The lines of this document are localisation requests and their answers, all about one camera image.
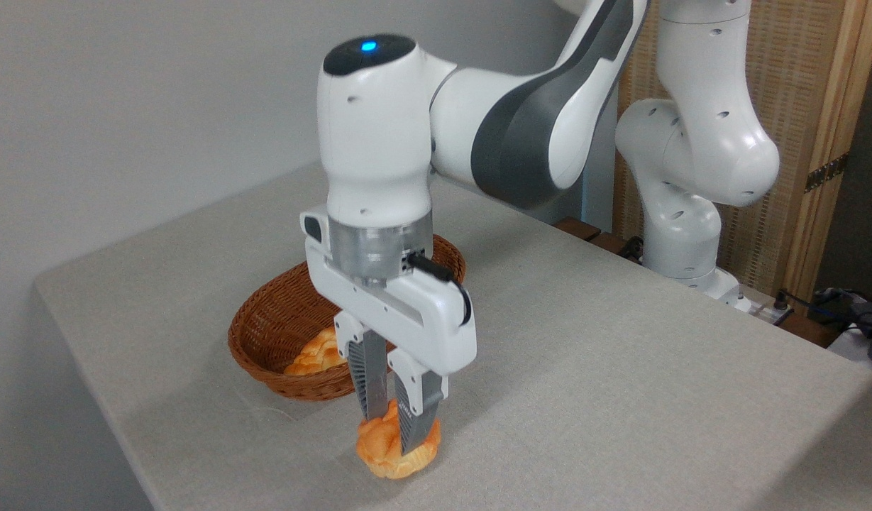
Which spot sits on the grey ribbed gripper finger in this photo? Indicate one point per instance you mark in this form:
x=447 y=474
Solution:
x=370 y=376
x=418 y=408

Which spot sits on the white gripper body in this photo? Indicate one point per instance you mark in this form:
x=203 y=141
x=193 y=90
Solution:
x=421 y=326

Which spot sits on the round knotted bread roll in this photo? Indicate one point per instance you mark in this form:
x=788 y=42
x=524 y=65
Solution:
x=382 y=447

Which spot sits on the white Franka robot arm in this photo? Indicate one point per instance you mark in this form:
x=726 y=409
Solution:
x=698 y=142

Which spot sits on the long braided bread loaf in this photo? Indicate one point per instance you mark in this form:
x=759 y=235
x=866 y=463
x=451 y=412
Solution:
x=318 y=355

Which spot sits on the brown oval wicker basket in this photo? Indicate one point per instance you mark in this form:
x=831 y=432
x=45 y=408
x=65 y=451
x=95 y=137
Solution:
x=272 y=333

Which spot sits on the dark brown wooden ledge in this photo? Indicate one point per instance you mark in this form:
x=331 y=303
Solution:
x=584 y=233

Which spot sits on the dark metal screen hinge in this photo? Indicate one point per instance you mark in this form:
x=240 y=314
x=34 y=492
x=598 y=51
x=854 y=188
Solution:
x=826 y=172

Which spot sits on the dark grey bag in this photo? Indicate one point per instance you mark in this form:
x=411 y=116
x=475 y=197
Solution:
x=868 y=319

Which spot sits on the wooden woven folding screen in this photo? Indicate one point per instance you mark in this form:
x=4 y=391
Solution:
x=812 y=78

